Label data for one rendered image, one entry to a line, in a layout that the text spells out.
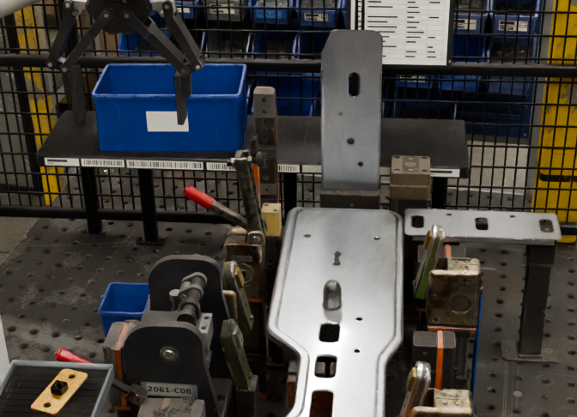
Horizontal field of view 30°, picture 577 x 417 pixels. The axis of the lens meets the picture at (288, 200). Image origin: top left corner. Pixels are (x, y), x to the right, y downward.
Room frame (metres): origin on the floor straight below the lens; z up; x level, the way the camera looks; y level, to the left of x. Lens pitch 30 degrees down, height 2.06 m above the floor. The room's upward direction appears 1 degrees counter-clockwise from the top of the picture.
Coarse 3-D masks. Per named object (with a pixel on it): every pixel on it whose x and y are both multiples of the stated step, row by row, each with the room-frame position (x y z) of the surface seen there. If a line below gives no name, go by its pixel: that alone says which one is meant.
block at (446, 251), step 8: (448, 248) 1.68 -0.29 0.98; (456, 248) 1.68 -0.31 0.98; (464, 248) 1.68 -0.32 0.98; (440, 256) 1.65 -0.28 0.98; (448, 256) 1.65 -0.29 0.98; (456, 256) 1.65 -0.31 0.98; (464, 256) 1.65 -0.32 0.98; (416, 272) 1.67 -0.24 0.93; (416, 304) 1.64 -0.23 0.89; (424, 304) 1.63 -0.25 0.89; (424, 312) 1.64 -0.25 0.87; (424, 320) 1.64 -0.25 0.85; (416, 328) 1.69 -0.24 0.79; (424, 328) 1.64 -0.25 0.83; (408, 360) 1.70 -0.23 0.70; (408, 368) 1.68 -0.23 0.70
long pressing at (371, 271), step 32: (288, 224) 1.74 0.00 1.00; (320, 224) 1.74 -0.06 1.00; (352, 224) 1.74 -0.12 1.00; (384, 224) 1.74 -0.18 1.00; (288, 256) 1.63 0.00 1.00; (320, 256) 1.63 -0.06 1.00; (352, 256) 1.63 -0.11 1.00; (384, 256) 1.63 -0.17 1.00; (288, 288) 1.53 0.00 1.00; (320, 288) 1.53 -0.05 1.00; (352, 288) 1.53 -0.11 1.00; (384, 288) 1.53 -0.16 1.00; (288, 320) 1.44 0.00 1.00; (320, 320) 1.44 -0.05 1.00; (352, 320) 1.44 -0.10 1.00; (384, 320) 1.43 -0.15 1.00; (288, 352) 1.37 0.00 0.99; (320, 352) 1.35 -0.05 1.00; (352, 352) 1.35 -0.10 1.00; (384, 352) 1.35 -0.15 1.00; (320, 384) 1.27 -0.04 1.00; (352, 384) 1.27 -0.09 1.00; (384, 384) 1.28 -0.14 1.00; (288, 416) 1.20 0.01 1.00; (352, 416) 1.20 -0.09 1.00; (384, 416) 1.21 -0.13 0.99
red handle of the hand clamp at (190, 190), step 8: (192, 192) 1.63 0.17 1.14; (200, 192) 1.63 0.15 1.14; (192, 200) 1.63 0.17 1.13; (200, 200) 1.62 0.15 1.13; (208, 200) 1.62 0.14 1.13; (208, 208) 1.62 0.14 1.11; (216, 208) 1.62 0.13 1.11; (224, 208) 1.63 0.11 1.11; (224, 216) 1.62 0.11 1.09; (232, 216) 1.62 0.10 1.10; (240, 216) 1.63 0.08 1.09; (240, 224) 1.62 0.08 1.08; (248, 232) 1.62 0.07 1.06
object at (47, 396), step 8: (64, 376) 1.11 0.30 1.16; (80, 376) 1.11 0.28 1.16; (56, 384) 1.08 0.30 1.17; (64, 384) 1.08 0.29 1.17; (72, 384) 1.09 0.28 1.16; (80, 384) 1.09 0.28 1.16; (48, 392) 1.08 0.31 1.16; (56, 392) 1.07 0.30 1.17; (64, 392) 1.08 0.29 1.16; (72, 392) 1.07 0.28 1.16; (40, 400) 1.06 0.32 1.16; (48, 400) 1.06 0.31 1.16; (56, 400) 1.06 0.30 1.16; (64, 400) 1.06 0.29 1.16; (32, 408) 1.05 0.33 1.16; (40, 408) 1.04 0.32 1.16; (48, 408) 1.04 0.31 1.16; (56, 408) 1.04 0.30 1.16
